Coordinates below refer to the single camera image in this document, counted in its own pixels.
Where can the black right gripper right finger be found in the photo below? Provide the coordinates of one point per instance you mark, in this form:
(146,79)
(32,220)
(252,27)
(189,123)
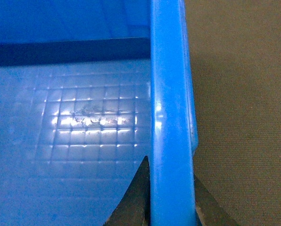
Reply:
(208,210)

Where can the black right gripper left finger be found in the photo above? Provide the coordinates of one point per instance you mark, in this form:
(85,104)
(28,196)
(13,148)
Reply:
(134,207)

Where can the large blue plastic crate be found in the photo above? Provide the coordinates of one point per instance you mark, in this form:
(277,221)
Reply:
(88,88)

